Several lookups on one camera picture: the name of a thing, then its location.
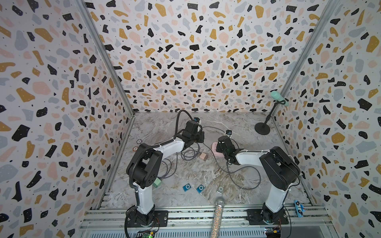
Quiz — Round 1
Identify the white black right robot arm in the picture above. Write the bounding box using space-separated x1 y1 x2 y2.
216 135 301 224

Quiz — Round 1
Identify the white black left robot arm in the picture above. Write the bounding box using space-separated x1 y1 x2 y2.
126 110 204 227

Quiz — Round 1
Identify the pink power strip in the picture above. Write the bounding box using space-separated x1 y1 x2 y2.
211 142 224 157

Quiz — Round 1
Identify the pink USB charger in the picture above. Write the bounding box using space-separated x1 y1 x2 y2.
199 152 208 161

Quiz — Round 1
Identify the black microphone stand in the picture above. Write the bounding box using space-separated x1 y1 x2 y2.
255 100 285 135

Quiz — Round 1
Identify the silver mp3 player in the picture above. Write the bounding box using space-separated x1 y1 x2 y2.
217 186 224 194

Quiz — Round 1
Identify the blue mp3 player right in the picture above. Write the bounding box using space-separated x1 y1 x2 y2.
196 184 205 193

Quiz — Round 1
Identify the blue mp3 player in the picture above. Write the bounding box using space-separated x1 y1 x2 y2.
183 183 191 192
196 184 205 193

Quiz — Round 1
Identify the blue mp3 player left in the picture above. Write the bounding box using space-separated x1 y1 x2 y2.
183 183 191 192

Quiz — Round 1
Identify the glitter silver microphone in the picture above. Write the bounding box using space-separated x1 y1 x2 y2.
210 197 225 238

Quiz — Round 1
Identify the green USB charger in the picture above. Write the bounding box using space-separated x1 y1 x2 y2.
153 178 162 188

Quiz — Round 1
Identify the green microphone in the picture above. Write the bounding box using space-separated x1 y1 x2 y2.
270 91 289 107

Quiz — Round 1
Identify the grey cable of pink charger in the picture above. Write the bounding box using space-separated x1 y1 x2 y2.
178 142 201 162

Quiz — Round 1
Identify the white power strip cord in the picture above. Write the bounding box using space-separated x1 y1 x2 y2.
199 117 233 131

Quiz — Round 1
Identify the grey cable of green charger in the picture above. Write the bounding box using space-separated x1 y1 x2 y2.
160 153 179 180

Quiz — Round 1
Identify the blue clip on rail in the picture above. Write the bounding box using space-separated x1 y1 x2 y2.
294 200 305 218

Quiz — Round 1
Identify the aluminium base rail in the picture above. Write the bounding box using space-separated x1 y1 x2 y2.
78 204 338 238

